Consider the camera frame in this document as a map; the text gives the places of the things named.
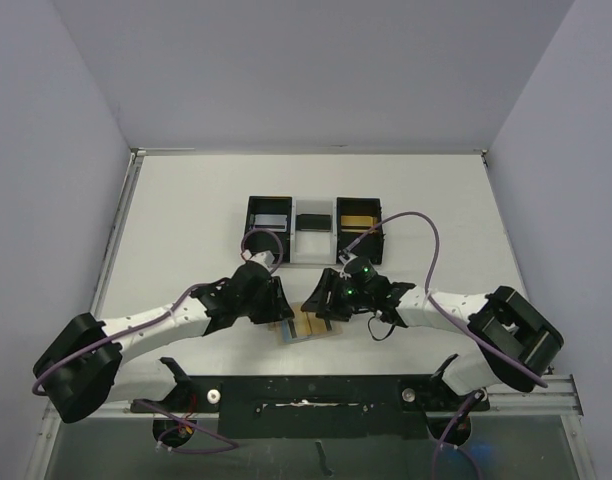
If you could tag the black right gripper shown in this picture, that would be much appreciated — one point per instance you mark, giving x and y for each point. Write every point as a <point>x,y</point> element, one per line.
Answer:
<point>331,295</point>

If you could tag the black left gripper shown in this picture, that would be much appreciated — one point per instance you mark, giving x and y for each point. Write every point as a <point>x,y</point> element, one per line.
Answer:
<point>277,309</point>

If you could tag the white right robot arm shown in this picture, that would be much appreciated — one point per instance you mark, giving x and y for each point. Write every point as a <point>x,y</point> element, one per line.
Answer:
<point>515,343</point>

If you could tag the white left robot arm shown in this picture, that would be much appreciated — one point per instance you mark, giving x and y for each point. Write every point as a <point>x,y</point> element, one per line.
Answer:
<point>78,370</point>

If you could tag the black card in tray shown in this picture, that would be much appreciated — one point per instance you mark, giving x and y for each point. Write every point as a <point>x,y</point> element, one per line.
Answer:
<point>313,222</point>

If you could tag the silver card in tray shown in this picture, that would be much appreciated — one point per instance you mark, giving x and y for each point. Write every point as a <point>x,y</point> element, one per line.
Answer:
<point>272,222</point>

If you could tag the white middle tray compartment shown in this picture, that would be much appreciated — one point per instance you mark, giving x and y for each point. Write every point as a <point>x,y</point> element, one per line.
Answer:
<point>309,247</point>

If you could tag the black left tray compartment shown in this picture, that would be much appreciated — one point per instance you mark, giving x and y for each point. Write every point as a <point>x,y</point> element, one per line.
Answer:
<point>257,242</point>

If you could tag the black tray compartment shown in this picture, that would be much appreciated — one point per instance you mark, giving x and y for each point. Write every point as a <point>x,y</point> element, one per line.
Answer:
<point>257,242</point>
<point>372,245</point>

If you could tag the black right tray compartment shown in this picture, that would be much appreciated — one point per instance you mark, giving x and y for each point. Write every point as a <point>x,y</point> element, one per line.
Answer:
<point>372,245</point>

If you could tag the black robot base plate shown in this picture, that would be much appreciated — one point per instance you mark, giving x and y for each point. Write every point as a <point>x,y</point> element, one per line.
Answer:
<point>315,407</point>

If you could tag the aluminium table edge rail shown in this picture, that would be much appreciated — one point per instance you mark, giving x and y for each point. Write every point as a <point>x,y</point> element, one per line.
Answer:
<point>122,211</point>

